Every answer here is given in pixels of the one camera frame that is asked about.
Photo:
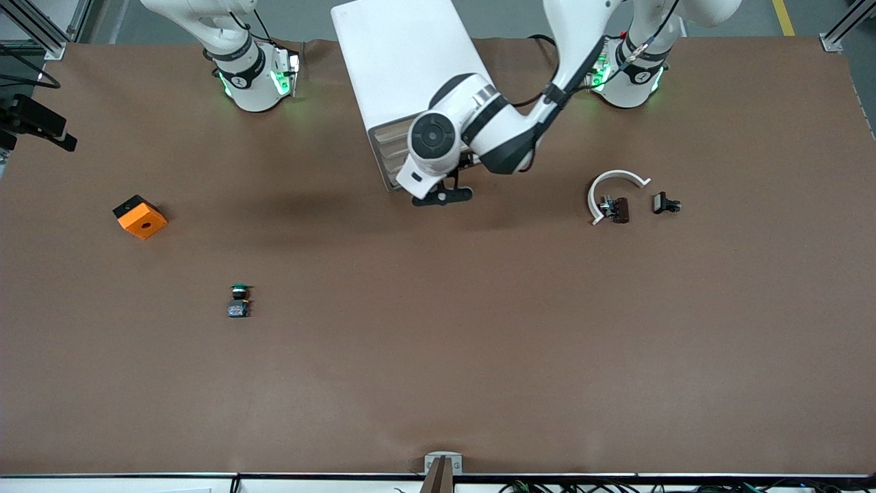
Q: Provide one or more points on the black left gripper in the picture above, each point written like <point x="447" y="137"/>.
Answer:
<point x="464" y="159"/>

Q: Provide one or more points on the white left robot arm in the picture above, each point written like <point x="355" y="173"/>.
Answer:
<point x="479" y="109"/>

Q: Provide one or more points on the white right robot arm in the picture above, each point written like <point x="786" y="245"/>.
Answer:
<point x="246" y="82"/>

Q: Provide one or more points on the white drawer cabinet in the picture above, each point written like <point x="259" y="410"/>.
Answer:
<point x="397" y="61"/>

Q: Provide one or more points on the orange black button box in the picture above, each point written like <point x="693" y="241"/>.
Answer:
<point x="144" y="220"/>

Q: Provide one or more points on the chrome valve fitting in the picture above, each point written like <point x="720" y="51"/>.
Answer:
<point x="606" y="205"/>

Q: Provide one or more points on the dark red cylinder part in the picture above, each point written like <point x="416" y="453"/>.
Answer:
<point x="621" y="210"/>

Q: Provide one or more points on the small black clip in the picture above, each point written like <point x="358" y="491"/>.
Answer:
<point x="660" y="203"/>

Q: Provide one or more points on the aluminium frame profile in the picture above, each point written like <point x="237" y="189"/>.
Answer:
<point x="48" y="38"/>
<point x="838" y="34"/>

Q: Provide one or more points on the green push button switch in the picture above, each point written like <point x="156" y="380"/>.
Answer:
<point x="238" y="307"/>

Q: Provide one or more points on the grey metal bracket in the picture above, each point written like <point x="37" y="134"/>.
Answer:
<point x="432" y="462"/>

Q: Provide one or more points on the white table edge rail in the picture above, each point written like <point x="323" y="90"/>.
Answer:
<point x="308" y="485"/>

